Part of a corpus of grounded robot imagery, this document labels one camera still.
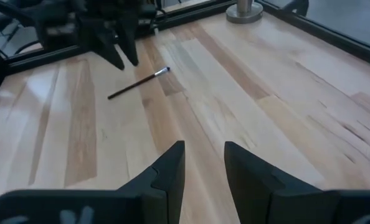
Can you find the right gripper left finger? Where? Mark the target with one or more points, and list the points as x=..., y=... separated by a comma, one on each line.
x=110, y=207

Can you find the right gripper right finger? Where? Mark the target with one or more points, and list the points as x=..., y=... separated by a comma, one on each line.
x=297, y=205

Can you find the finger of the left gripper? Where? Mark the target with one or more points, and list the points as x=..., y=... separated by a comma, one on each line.
x=101, y=40
x=130, y=37

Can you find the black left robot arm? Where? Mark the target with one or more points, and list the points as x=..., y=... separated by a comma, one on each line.
x=57, y=7

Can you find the thin black makeup brush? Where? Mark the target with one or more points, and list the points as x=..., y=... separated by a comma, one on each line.
x=135, y=85

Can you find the white globe lamp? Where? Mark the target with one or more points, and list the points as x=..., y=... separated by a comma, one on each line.
x=244, y=15

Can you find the black flat bracket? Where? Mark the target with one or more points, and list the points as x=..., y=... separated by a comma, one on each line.
x=297, y=6

